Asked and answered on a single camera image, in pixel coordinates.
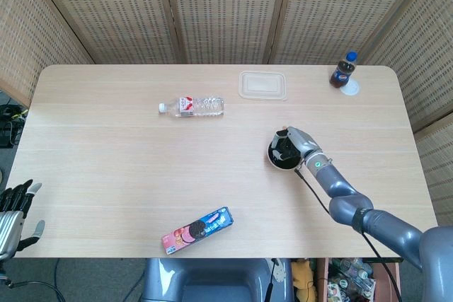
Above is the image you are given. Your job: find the blue pink cookie box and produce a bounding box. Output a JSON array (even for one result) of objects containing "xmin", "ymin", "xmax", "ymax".
[{"xmin": 160, "ymin": 206, "xmax": 234, "ymax": 257}]

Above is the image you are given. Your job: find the brown box of clutter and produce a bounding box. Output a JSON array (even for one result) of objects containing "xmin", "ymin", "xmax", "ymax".
[{"xmin": 316, "ymin": 257, "xmax": 403, "ymax": 302}]

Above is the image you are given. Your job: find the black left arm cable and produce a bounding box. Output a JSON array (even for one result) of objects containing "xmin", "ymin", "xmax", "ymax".
[{"xmin": 3, "ymin": 262, "xmax": 68, "ymax": 302}]

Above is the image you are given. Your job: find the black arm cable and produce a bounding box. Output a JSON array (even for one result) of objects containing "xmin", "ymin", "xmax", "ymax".
[
  {"xmin": 295, "ymin": 169, "xmax": 403, "ymax": 302},
  {"xmin": 3, "ymin": 262, "xmax": 68, "ymax": 302}
]

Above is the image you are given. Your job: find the white perforated bracket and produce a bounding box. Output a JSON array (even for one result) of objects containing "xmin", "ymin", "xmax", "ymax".
[{"xmin": 270, "ymin": 258, "xmax": 287, "ymax": 284}]

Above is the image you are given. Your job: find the clear plastic water bottle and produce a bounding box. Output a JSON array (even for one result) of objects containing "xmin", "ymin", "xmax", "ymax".
[{"xmin": 158, "ymin": 95, "xmax": 226, "ymax": 119}]

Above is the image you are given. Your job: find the wooden rattan folding screen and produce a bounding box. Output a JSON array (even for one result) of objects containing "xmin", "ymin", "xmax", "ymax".
[{"xmin": 0, "ymin": 0, "xmax": 453, "ymax": 227}]

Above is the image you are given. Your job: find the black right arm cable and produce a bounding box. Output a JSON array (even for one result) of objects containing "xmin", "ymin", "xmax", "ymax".
[{"xmin": 295, "ymin": 169, "xmax": 403, "ymax": 302}]

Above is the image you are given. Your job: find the yellow plush toy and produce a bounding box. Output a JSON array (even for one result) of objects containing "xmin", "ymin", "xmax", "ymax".
[{"xmin": 292, "ymin": 258, "xmax": 318, "ymax": 302}]

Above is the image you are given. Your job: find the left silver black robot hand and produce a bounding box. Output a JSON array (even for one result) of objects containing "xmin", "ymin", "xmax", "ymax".
[{"xmin": 0, "ymin": 179, "xmax": 46, "ymax": 261}]

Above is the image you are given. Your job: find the clear plastic container lid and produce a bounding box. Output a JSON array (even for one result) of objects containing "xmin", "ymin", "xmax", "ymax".
[{"xmin": 238, "ymin": 70, "xmax": 288, "ymax": 102}]

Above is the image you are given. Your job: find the white round table disc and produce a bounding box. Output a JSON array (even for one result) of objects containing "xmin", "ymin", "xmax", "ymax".
[{"xmin": 341, "ymin": 79, "xmax": 362, "ymax": 97}]

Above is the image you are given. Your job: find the white bowl with dark liquid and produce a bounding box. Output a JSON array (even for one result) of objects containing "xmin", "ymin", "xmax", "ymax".
[{"xmin": 265, "ymin": 129, "xmax": 305, "ymax": 171}]

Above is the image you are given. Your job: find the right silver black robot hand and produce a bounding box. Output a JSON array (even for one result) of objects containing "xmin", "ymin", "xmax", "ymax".
[{"xmin": 274, "ymin": 125, "xmax": 323, "ymax": 165}]

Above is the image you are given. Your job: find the grey robot torso base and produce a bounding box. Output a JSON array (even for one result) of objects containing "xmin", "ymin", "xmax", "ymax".
[{"xmin": 141, "ymin": 257, "xmax": 294, "ymax": 302}]

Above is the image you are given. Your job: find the black floor equipment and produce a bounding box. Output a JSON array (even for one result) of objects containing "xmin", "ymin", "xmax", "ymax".
[{"xmin": 0, "ymin": 103, "xmax": 28, "ymax": 148}]

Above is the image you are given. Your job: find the cola bottle with blue cap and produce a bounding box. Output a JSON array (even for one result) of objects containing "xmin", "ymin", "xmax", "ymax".
[{"xmin": 329, "ymin": 50, "xmax": 359, "ymax": 89}]

